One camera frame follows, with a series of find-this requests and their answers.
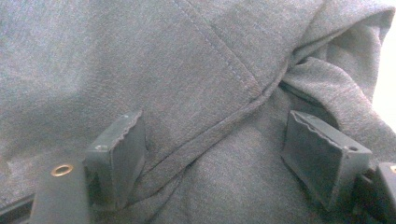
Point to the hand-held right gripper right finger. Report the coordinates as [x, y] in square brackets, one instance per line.
[327, 158]

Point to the dark grey garment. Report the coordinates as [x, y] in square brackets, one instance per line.
[193, 77]

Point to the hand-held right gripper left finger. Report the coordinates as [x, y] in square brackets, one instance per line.
[116, 163]

